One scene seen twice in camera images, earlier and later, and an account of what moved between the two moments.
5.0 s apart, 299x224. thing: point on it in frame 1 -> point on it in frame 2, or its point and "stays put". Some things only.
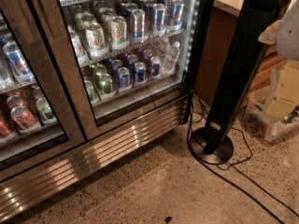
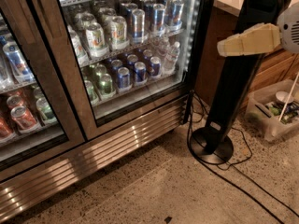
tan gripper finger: [287, 96] -> [264, 36]
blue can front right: [154, 65] stays put
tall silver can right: [174, 10] stays put
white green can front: [95, 39] stays put
